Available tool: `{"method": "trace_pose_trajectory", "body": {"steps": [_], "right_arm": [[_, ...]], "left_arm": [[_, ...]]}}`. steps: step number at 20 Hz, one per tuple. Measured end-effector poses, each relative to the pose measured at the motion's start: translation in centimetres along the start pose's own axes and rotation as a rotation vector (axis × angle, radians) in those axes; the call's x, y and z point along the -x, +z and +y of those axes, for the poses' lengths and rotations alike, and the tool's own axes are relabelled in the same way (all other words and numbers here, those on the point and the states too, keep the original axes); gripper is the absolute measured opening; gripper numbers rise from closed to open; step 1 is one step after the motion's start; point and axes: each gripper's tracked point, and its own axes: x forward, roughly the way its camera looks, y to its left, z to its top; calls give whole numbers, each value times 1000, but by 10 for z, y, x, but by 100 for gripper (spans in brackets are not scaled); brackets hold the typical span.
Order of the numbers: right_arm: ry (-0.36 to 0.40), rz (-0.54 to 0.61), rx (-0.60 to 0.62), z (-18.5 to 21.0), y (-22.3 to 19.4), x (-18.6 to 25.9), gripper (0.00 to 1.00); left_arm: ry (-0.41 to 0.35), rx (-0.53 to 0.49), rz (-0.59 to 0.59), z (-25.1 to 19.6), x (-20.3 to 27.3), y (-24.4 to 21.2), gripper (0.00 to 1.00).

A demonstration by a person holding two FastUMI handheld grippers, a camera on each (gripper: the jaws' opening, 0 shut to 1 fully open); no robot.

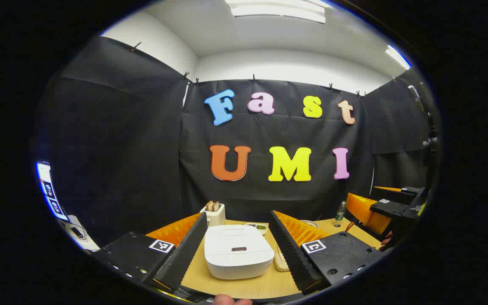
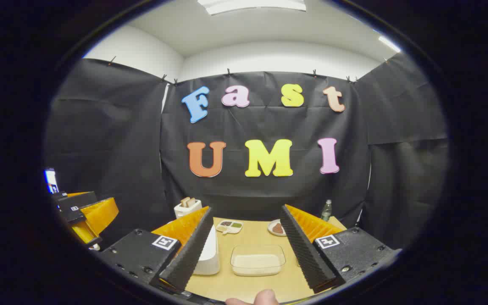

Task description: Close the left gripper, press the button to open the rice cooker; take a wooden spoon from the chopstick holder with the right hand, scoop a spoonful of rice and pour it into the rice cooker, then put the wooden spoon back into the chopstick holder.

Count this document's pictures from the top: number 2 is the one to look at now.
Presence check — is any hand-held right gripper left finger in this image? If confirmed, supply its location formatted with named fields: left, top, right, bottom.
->
left=97, top=206, right=214, bottom=294

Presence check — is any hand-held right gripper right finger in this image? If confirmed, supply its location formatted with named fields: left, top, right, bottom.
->
left=280, top=204, right=402, bottom=294

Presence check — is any white rice cooker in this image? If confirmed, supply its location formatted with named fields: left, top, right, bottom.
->
left=166, top=220, right=221, bottom=276

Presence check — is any clear rice container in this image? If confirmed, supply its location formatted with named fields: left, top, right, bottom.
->
left=230, top=244, right=286, bottom=277

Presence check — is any white round plate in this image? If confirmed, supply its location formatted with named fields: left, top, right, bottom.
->
left=267, top=219, right=288, bottom=236

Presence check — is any white toaster with bread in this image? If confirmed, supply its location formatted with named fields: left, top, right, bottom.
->
left=174, top=197, right=202, bottom=219

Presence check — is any white divided seasoning dish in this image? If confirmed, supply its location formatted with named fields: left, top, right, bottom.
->
left=216, top=220, right=244, bottom=235

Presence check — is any white lit panel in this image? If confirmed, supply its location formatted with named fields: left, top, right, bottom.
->
left=44, top=168, right=59, bottom=194

